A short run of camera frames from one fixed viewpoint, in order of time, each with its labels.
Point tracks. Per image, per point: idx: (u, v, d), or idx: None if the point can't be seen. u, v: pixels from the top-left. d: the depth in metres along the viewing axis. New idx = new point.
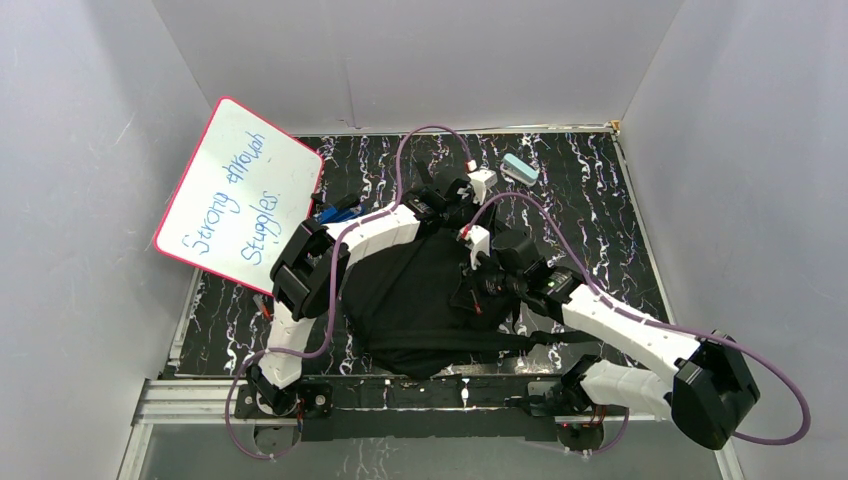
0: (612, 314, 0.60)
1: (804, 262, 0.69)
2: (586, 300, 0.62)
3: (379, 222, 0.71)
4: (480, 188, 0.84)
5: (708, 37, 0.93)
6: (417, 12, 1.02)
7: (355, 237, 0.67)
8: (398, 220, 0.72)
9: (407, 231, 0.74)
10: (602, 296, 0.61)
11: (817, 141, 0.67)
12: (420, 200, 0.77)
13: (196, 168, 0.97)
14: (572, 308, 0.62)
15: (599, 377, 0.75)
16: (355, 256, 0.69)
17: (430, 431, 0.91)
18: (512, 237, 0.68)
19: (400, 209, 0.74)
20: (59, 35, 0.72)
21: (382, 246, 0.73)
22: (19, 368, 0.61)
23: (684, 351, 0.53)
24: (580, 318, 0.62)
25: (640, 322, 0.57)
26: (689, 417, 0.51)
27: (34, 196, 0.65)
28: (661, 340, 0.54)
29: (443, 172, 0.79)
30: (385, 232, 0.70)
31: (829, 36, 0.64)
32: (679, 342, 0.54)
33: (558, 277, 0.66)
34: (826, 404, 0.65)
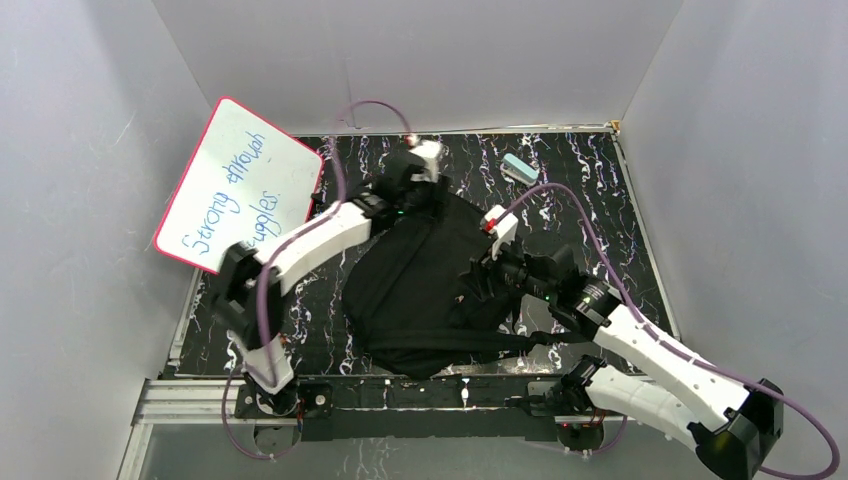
0: (655, 348, 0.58)
1: (804, 262, 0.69)
2: (628, 326, 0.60)
3: (318, 233, 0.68)
4: (429, 165, 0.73)
5: (708, 37, 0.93)
6: (417, 12, 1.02)
7: (289, 254, 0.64)
8: (341, 225, 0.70)
9: (354, 233, 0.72)
10: (646, 326, 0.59)
11: (817, 140, 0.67)
12: (373, 192, 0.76)
13: (196, 168, 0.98)
14: (613, 333, 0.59)
15: (608, 386, 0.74)
16: (295, 275, 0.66)
17: (431, 431, 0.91)
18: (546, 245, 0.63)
19: (342, 213, 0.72)
20: (59, 34, 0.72)
21: (327, 255, 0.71)
22: (20, 367, 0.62)
23: (732, 397, 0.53)
24: (616, 344, 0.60)
25: (687, 363, 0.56)
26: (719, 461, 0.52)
27: (34, 195, 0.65)
28: (709, 383, 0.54)
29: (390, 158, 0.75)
30: (326, 241, 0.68)
31: (828, 35, 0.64)
32: (728, 386, 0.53)
33: (592, 291, 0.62)
34: (826, 403, 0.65)
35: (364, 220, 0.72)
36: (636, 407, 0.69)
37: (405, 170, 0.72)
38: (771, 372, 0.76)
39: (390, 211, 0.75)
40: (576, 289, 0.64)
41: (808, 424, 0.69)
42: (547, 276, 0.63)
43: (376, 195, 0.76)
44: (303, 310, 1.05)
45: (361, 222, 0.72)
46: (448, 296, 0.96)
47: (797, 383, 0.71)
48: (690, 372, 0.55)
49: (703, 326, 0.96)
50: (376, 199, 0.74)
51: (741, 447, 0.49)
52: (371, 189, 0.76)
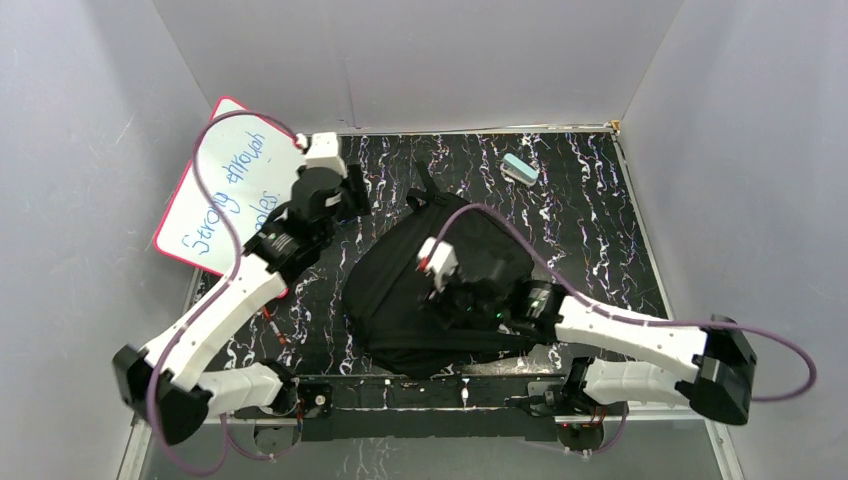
0: (609, 324, 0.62)
1: (804, 262, 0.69)
2: (578, 313, 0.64)
3: (217, 307, 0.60)
4: (334, 161, 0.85)
5: (707, 37, 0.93)
6: (417, 12, 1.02)
7: (186, 346, 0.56)
8: (244, 290, 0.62)
9: (261, 291, 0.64)
10: (594, 307, 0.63)
11: (817, 140, 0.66)
12: (282, 229, 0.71)
13: (196, 168, 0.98)
14: (567, 326, 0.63)
15: (600, 379, 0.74)
16: (201, 362, 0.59)
17: (431, 431, 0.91)
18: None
19: (244, 272, 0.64)
20: (59, 35, 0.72)
21: (239, 325, 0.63)
22: (19, 367, 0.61)
23: (695, 345, 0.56)
24: (576, 334, 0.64)
25: (641, 326, 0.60)
26: (713, 408, 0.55)
27: (34, 195, 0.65)
28: (668, 339, 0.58)
29: (296, 190, 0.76)
30: (230, 314, 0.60)
31: (828, 35, 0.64)
32: (689, 335, 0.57)
33: (540, 295, 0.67)
34: (826, 403, 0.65)
35: (270, 274, 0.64)
36: (629, 389, 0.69)
37: (315, 198, 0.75)
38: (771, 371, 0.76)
39: (303, 249, 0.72)
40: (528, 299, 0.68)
41: (808, 424, 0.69)
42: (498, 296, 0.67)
43: (284, 232, 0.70)
44: (303, 310, 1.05)
45: (267, 276, 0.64)
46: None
47: (797, 383, 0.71)
48: (647, 334, 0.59)
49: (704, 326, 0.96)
50: (286, 235, 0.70)
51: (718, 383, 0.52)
52: (279, 224, 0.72)
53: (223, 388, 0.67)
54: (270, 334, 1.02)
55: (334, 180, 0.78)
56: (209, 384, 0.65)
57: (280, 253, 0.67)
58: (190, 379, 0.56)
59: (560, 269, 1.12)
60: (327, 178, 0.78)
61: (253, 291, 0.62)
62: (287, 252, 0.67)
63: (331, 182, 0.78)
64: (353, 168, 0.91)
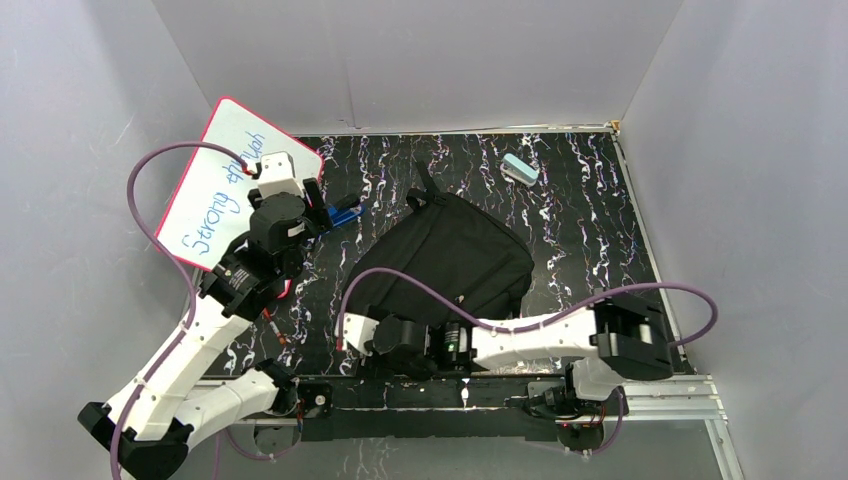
0: (513, 339, 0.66)
1: (804, 261, 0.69)
2: (486, 342, 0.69)
3: (173, 359, 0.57)
4: (292, 185, 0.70)
5: (708, 37, 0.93)
6: (417, 12, 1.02)
7: (146, 401, 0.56)
8: (200, 338, 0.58)
9: (223, 335, 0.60)
10: (498, 328, 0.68)
11: (816, 141, 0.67)
12: (242, 260, 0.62)
13: (196, 168, 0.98)
14: (483, 356, 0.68)
15: (579, 378, 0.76)
16: (171, 408, 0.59)
17: (431, 431, 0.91)
18: (392, 334, 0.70)
19: (201, 316, 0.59)
20: (59, 34, 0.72)
21: (205, 367, 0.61)
22: (19, 368, 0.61)
23: (587, 327, 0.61)
24: (496, 358, 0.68)
25: (539, 327, 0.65)
26: (641, 371, 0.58)
27: (34, 195, 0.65)
28: (563, 330, 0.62)
29: (253, 218, 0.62)
30: (189, 363, 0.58)
31: (827, 36, 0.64)
32: (580, 319, 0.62)
33: (454, 339, 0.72)
34: (826, 402, 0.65)
35: (226, 318, 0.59)
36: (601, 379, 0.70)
37: (274, 228, 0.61)
38: (771, 371, 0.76)
39: (267, 284, 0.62)
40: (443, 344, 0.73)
41: (807, 424, 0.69)
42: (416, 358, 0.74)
43: (244, 264, 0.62)
44: (303, 310, 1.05)
45: (225, 319, 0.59)
46: (449, 299, 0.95)
47: (797, 382, 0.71)
48: (547, 336, 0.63)
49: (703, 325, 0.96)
50: (245, 269, 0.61)
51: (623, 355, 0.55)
52: (240, 256, 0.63)
53: (208, 413, 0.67)
54: (270, 334, 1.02)
55: (298, 207, 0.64)
56: (190, 417, 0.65)
57: (239, 290, 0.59)
58: (158, 431, 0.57)
59: (560, 269, 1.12)
60: (294, 203, 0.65)
61: (210, 338, 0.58)
62: (244, 289, 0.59)
63: (293, 208, 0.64)
64: (312, 184, 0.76)
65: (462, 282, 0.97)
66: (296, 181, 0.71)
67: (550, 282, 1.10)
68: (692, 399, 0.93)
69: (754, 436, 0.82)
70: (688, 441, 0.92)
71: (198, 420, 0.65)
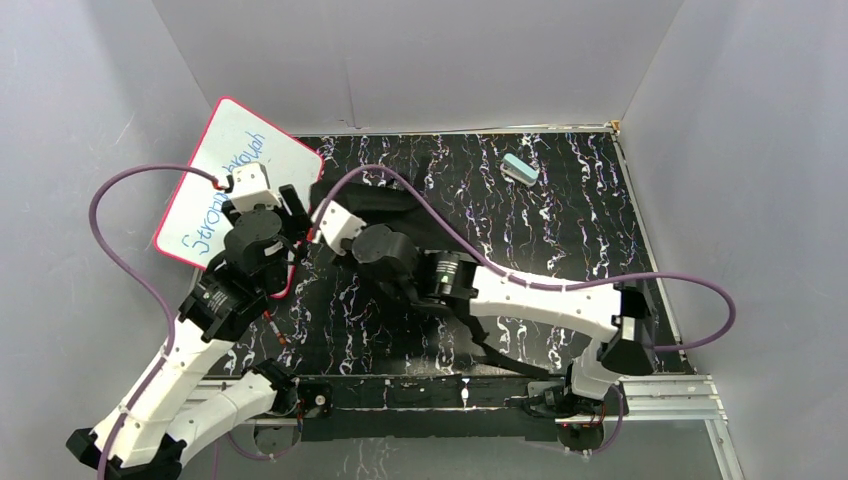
0: (523, 294, 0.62)
1: (804, 262, 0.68)
2: (493, 287, 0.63)
3: (154, 387, 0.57)
4: (268, 196, 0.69)
5: (708, 37, 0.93)
6: (417, 12, 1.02)
7: (131, 429, 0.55)
8: (180, 363, 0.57)
9: (204, 358, 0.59)
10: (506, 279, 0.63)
11: (817, 141, 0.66)
12: (220, 281, 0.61)
13: (196, 167, 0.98)
14: (483, 299, 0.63)
15: (576, 375, 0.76)
16: (159, 432, 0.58)
17: (430, 431, 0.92)
18: (382, 245, 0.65)
19: (180, 341, 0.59)
20: (58, 34, 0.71)
21: (188, 392, 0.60)
22: (19, 368, 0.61)
23: (609, 305, 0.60)
24: (490, 305, 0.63)
25: (560, 289, 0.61)
26: (625, 364, 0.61)
27: (33, 194, 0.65)
28: (586, 301, 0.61)
29: (228, 237, 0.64)
30: (171, 390, 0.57)
31: (828, 34, 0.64)
32: (603, 296, 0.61)
33: (447, 268, 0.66)
34: (826, 402, 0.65)
35: (206, 342, 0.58)
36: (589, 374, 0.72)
37: (248, 249, 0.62)
38: (771, 372, 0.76)
39: (247, 304, 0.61)
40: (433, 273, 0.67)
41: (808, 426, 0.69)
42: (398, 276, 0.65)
43: (222, 285, 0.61)
44: (303, 310, 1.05)
45: (203, 344, 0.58)
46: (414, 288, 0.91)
47: (798, 384, 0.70)
48: (565, 300, 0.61)
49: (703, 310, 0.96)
50: (224, 291, 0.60)
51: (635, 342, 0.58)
52: (218, 277, 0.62)
53: (201, 426, 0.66)
54: (270, 333, 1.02)
55: (272, 225, 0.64)
56: (182, 433, 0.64)
57: (217, 314, 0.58)
58: (147, 455, 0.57)
59: (560, 269, 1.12)
60: (268, 219, 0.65)
61: (190, 363, 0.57)
62: (222, 312, 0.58)
63: (269, 227, 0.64)
64: (288, 192, 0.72)
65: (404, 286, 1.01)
66: (271, 192, 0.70)
67: None
68: (692, 399, 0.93)
69: (758, 435, 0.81)
70: (688, 441, 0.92)
71: (191, 435, 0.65)
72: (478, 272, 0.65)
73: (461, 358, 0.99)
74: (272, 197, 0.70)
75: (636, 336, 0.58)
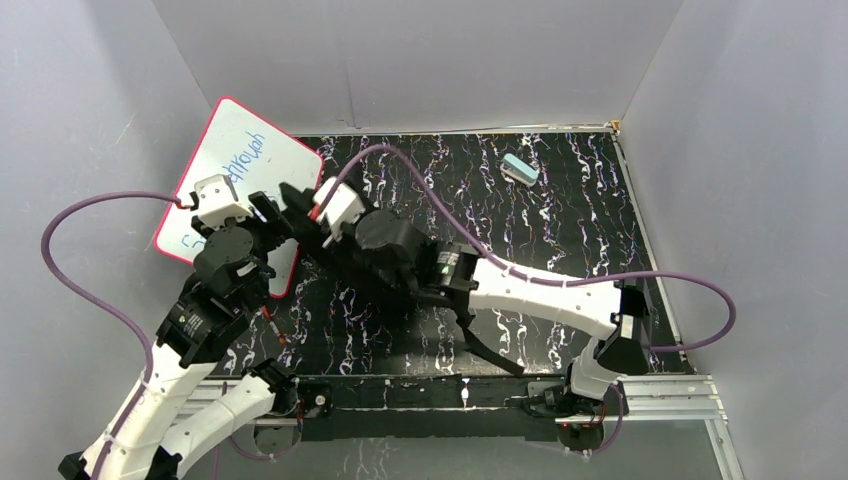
0: (525, 288, 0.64)
1: (803, 261, 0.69)
2: (494, 280, 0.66)
3: (136, 414, 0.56)
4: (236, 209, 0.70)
5: (708, 37, 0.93)
6: (416, 12, 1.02)
7: (117, 455, 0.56)
8: (159, 390, 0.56)
9: (185, 383, 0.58)
10: (508, 271, 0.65)
11: (817, 141, 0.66)
12: (196, 303, 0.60)
13: (196, 168, 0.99)
14: (483, 292, 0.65)
15: (574, 374, 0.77)
16: (146, 454, 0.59)
17: (430, 431, 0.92)
18: (389, 229, 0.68)
19: (160, 367, 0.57)
20: (58, 34, 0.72)
21: (173, 414, 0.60)
22: (20, 368, 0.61)
23: (607, 303, 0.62)
24: (490, 299, 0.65)
25: (560, 285, 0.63)
26: (623, 362, 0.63)
27: (34, 195, 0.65)
28: (585, 298, 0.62)
29: (198, 260, 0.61)
30: (154, 417, 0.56)
31: (828, 34, 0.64)
32: (600, 293, 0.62)
33: (447, 260, 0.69)
34: (827, 401, 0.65)
35: (184, 368, 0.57)
36: (585, 372, 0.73)
37: (219, 271, 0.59)
38: (771, 372, 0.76)
39: (225, 328, 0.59)
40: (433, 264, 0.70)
41: (809, 428, 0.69)
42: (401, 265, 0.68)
43: (198, 306, 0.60)
44: (303, 310, 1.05)
45: (183, 369, 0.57)
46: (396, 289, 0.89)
47: (798, 383, 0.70)
48: (563, 300, 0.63)
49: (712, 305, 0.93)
50: (199, 315, 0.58)
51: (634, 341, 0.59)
52: (195, 297, 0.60)
53: (197, 438, 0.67)
54: (270, 334, 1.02)
55: (244, 243, 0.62)
56: (177, 445, 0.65)
57: (193, 338, 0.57)
58: (136, 476, 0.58)
59: (560, 269, 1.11)
60: (238, 237, 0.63)
61: (170, 390, 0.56)
62: (198, 337, 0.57)
63: (241, 246, 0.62)
64: (258, 199, 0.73)
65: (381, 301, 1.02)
66: (239, 204, 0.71)
67: None
68: (693, 399, 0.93)
69: (760, 436, 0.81)
70: (688, 441, 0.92)
71: (187, 447, 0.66)
72: (480, 264, 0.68)
73: (461, 358, 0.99)
74: (239, 208, 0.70)
75: (634, 334, 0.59)
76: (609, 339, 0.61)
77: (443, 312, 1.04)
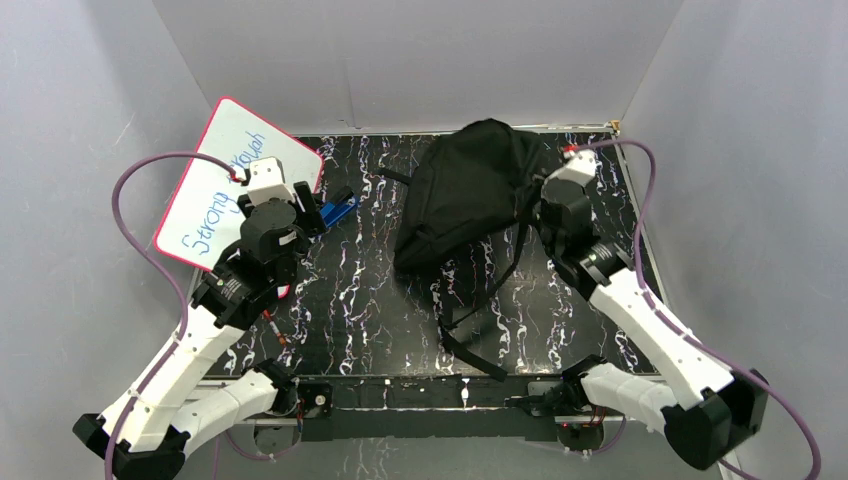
0: (648, 315, 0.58)
1: (805, 261, 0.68)
2: (626, 288, 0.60)
3: (167, 369, 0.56)
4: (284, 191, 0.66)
5: (709, 36, 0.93)
6: (416, 11, 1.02)
7: (140, 413, 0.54)
8: (193, 348, 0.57)
9: (214, 345, 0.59)
10: (645, 292, 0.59)
11: (817, 140, 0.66)
12: (234, 269, 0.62)
13: (196, 167, 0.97)
14: (608, 292, 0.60)
15: (602, 381, 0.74)
16: (165, 419, 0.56)
17: (430, 431, 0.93)
18: (569, 195, 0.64)
19: (194, 327, 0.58)
20: (59, 34, 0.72)
21: (197, 379, 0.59)
22: (20, 369, 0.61)
23: (714, 379, 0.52)
24: (611, 304, 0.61)
25: (678, 335, 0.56)
26: (686, 440, 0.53)
27: (34, 195, 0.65)
28: (694, 360, 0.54)
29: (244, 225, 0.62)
30: (185, 375, 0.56)
31: (828, 34, 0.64)
32: (714, 369, 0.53)
33: (600, 252, 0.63)
34: (828, 402, 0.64)
35: (219, 329, 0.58)
36: (622, 397, 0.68)
37: (264, 238, 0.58)
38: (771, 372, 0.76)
39: (260, 292, 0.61)
40: (586, 245, 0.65)
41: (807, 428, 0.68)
42: (558, 229, 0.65)
43: (237, 273, 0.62)
44: (303, 310, 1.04)
45: (217, 330, 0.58)
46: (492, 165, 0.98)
47: (797, 383, 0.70)
48: (681, 348, 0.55)
49: (714, 305, 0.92)
50: (237, 278, 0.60)
51: (709, 422, 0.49)
52: (233, 265, 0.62)
53: (204, 419, 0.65)
54: (270, 334, 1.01)
55: (290, 215, 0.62)
56: (185, 424, 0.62)
57: (231, 300, 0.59)
58: (153, 441, 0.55)
59: None
60: (284, 209, 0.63)
61: (203, 349, 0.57)
62: (236, 300, 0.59)
63: (286, 216, 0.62)
64: (303, 188, 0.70)
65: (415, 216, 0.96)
66: (286, 186, 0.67)
67: (550, 282, 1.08)
68: None
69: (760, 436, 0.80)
70: None
71: (194, 427, 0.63)
72: (625, 272, 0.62)
73: (461, 357, 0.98)
74: (285, 191, 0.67)
75: (718, 419, 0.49)
76: (688, 410, 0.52)
77: (443, 313, 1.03)
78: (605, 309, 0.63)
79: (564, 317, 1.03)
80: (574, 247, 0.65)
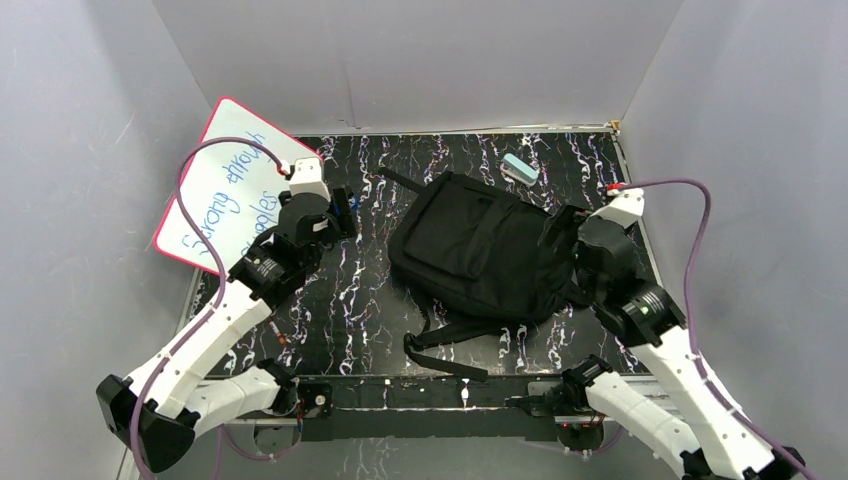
0: (697, 385, 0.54)
1: (804, 262, 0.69)
2: (678, 349, 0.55)
3: (200, 335, 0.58)
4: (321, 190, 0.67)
5: (708, 37, 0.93)
6: (416, 12, 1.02)
7: (169, 375, 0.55)
8: (228, 317, 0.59)
9: (248, 317, 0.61)
10: (698, 360, 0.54)
11: (817, 142, 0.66)
12: (268, 252, 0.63)
13: (196, 168, 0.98)
14: (660, 354, 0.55)
15: (613, 395, 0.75)
16: (186, 389, 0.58)
17: (431, 431, 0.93)
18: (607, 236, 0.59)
19: (230, 297, 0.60)
20: (59, 34, 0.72)
21: (224, 350, 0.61)
22: (21, 369, 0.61)
23: (757, 459, 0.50)
24: (659, 366, 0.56)
25: (726, 410, 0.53)
26: None
27: (34, 194, 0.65)
28: (739, 437, 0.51)
29: (281, 212, 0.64)
30: (214, 342, 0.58)
31: (827, 35, 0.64)
32: (758, 447, 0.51)
33: (651, 302, 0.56)
34: (825, 401, 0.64)
35: (255, 300, 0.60)
36: (632, 420, 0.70)
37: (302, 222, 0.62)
38: (770, 373, 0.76)
39: (292, 275, 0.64)
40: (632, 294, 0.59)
41: (805, 428, 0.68)
42: (597, 272, 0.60)
43: (271, 255, 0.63)
44: (303, 310, 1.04)
45: (253, 302, 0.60)
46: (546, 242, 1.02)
47: (796, 383, 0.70)
48: (726, 421, 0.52)
49: (714, 306, 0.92)
50: (273, 260, 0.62)
51: None
52: (266, 248, 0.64)
53: (212, 403, 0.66)
54: (270, 333, 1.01)
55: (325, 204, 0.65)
56: (196, 404, 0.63)
57: (266, 279, 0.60)
58: (174, 408, 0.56)
59: None
60: (319, 199, 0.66)
61: (236, 319, 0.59)
62: (272, 279, 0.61)
63: (321, 205, 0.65)
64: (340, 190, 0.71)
65: (473, 266, 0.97)
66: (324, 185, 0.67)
67: None
68: None
69: None
70: None
71: (204, 408, 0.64)
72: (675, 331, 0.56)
73: (461, 358, 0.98)
74: (323, 192, 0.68)
75: None
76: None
77: (444, 312, 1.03)
78: (649, 365, 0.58)
79: (564, 317, 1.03)
80: (618, 296, 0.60)
